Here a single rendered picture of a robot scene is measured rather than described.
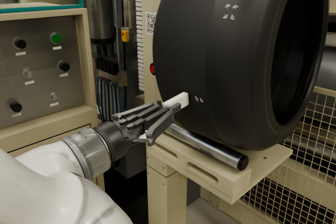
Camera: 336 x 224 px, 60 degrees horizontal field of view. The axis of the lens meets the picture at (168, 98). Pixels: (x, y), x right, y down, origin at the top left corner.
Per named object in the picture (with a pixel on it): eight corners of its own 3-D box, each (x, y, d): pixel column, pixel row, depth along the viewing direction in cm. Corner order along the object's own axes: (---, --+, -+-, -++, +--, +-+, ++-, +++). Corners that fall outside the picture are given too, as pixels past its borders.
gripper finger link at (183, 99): (164, 104, 64) (166, 105, 63) (186, 92, 68) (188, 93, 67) (165, 115, 65) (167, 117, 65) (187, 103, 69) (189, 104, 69)
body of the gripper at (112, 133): (108, 139, 50) (149, 116, 55) (84, 122, 56) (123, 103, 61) (116, 172, 54) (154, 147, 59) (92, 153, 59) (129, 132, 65)
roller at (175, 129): (164, 122, 104) (155, 129, 102) (161, 112, 102) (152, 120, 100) (250, 164, 81) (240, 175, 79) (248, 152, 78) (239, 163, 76)
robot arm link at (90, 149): (54, 132, 52) (83, 118, 56) (67, 170, 57) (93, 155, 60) (78, 152, 46) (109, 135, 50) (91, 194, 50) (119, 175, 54)
